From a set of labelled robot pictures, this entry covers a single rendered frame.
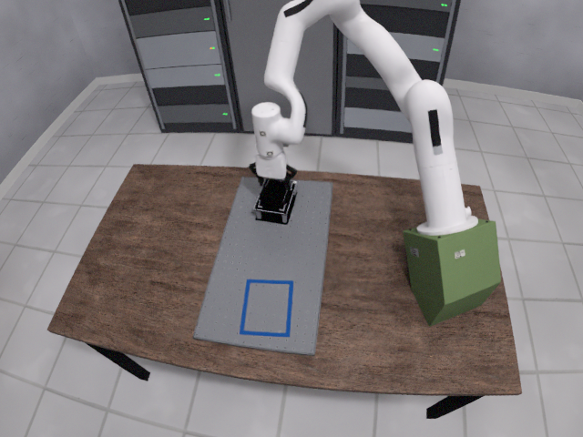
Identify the blue rectangular tape outline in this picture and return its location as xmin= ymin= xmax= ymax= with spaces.
xmin=240 ymin=279 xmax=293 ymax=337

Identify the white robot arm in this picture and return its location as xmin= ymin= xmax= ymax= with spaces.
xmin=251 ymin=0 xmax=478 ymax=236

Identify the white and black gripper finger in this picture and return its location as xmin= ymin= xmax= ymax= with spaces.
xmin=284 ymin=165 xmax=298 ymax=189
xmin=249 ymin=162 xmax=264 ymax=186

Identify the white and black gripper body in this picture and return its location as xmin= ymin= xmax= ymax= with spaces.
xmin=256 ymin=149 xmax=288 ymax=178

